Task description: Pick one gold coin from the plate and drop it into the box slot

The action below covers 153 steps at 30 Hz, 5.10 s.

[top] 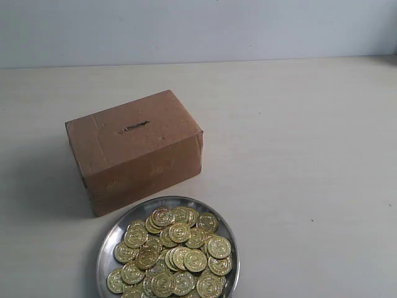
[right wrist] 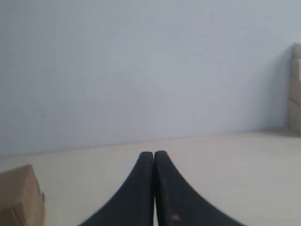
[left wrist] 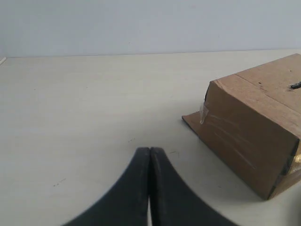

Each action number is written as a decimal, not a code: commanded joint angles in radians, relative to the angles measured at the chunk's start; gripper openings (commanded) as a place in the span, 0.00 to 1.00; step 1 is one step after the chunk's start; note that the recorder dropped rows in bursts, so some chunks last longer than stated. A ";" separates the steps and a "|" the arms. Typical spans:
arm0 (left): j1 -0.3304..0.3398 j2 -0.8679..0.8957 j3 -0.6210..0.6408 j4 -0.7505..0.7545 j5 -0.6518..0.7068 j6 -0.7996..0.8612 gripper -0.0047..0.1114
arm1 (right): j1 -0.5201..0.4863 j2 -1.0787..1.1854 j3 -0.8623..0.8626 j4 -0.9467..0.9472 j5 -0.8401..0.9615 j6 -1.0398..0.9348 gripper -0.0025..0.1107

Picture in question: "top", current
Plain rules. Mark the brown cardboard slotted box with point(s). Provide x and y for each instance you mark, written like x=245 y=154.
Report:
x=134 y=150

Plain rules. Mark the gold coin top middle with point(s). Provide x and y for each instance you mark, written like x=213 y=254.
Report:
x=185 y=215

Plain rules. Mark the gold coin top right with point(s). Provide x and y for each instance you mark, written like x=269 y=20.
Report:
x=207 y=222

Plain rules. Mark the gold coin top left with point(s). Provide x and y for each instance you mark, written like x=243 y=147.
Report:
x=162 y=217

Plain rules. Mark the gold coin centre raised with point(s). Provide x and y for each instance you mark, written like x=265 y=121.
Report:
x=179 y=232

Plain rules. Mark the gold coin right edge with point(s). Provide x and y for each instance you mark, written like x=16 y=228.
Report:
x=219 y=247

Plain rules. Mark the round steel plate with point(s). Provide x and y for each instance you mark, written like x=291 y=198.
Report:
x=106 y=261

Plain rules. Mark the gold coin left upper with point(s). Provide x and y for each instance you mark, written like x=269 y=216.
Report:
x=135 y=237

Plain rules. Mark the gold coin centre lower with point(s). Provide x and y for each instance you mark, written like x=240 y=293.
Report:
x=195 y=261

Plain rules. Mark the gold coin lower right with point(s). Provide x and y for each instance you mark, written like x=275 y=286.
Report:
x=220 y=267

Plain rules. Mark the gold coin dark centre left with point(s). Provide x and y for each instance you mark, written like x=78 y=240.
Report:
x=146 y=258

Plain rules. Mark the gold coin far left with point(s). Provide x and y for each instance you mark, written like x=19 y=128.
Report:
x=124 y=254

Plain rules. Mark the gold coin bottom centre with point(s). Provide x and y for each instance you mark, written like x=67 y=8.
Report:
x=184 y=283

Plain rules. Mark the gold coin bottom right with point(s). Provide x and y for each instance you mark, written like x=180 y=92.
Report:
x=209 y=286

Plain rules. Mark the gold coin bottom left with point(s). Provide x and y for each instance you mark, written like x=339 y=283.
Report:
x=115 y=282

